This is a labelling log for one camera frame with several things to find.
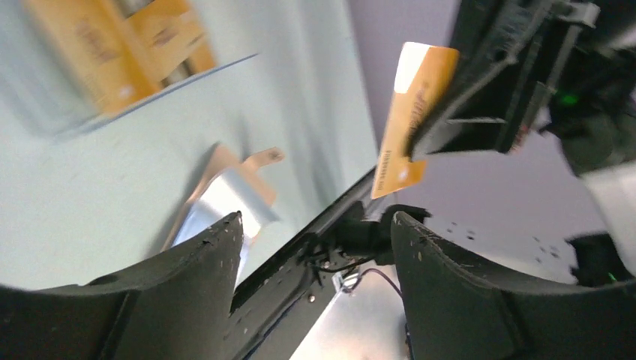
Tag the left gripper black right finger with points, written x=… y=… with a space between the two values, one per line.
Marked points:
x=460 y=305

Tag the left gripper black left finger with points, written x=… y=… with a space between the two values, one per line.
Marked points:
x=175 y=305

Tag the orange credit card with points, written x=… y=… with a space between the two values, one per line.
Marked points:
x=422 y=76

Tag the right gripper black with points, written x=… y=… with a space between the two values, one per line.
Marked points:
x=512 y=54

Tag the orange credit cards stack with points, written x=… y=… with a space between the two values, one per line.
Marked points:
x=120 y=57

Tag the clear plastic card box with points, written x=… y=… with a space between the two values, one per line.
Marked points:
x=39 y=97

